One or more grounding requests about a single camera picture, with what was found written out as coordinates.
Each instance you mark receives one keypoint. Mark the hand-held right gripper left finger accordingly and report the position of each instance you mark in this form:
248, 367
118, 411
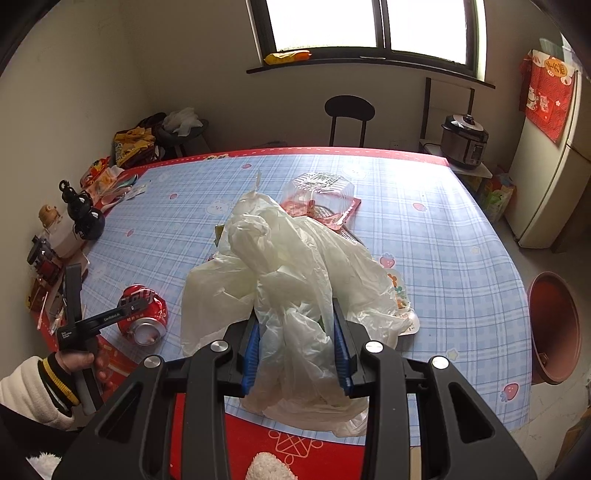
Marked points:
250, 356

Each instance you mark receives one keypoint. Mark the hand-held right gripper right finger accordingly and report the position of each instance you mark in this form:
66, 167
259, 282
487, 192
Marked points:
341, 361

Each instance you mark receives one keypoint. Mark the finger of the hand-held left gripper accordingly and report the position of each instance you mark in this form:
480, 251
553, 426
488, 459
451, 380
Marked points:
122, 313
73, 295

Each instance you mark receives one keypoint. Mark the crushed red soda can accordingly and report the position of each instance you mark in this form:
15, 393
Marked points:
152, 321

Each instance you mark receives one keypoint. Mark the white plastic bag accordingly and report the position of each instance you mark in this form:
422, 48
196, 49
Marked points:
286, 258

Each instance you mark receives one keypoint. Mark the reddish brown trash bin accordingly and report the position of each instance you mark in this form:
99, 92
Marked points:
554, 323

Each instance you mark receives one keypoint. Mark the person's left forearm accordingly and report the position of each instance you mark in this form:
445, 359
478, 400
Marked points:
27, 392

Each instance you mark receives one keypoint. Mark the person's left hand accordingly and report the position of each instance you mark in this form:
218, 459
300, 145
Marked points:
69, 363

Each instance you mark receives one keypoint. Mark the black red gadget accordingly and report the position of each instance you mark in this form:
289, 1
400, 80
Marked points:
40, 258

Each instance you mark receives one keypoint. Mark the black gourd ornament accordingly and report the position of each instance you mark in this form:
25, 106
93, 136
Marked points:
87, 221

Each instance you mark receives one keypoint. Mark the white printed snack wrapper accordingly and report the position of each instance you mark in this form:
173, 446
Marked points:
402, 295

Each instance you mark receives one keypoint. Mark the pastel printed packet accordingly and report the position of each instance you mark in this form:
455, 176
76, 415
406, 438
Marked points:
113, 184

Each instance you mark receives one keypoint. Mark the green yellow wrapper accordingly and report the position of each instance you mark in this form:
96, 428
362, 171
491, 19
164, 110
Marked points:
218, 233

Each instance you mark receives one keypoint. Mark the red snack packet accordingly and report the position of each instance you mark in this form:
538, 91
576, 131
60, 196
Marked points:
94, 168

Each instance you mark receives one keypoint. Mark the white fleece garment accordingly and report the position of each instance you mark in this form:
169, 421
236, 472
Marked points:
44, 467

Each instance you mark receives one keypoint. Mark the pink flat packet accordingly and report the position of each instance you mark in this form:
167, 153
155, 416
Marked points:
349, 207

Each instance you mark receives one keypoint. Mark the yellow snack bag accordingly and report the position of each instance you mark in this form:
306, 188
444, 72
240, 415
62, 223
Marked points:
134, 147

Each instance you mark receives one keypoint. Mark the clear plastic food container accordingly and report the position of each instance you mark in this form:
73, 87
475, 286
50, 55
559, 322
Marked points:
318, 189

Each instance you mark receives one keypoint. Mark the black round stool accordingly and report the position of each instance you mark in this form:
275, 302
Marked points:
184, 138

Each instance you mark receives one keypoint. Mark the dark bag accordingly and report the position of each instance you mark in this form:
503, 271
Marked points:
150, 122

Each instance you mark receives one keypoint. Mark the crumpled clear plastic bag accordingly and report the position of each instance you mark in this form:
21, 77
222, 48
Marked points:
181, 121

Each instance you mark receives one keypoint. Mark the colourful printed bag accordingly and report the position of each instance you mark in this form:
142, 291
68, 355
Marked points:
497, 196

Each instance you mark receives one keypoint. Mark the white small side table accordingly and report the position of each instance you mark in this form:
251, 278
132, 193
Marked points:
434, 150

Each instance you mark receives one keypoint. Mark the silver black rice cooker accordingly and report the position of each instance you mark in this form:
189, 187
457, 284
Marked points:
464, 143

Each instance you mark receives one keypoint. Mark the black chair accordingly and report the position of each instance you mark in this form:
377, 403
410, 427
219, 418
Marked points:
349, 110

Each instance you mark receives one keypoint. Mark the black metal rack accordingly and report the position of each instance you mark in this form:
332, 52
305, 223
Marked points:
427, 110

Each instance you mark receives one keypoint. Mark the cream refrigerator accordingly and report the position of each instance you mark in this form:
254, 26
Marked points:
549, 194

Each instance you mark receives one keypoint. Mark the yellow orange packet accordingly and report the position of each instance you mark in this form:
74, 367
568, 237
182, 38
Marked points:
286, 57

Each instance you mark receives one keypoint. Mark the red printed hanging cloth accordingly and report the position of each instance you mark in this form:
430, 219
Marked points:
547, 101

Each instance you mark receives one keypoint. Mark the dark-framed window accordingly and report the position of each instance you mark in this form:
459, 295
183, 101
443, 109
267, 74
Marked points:
383, 23

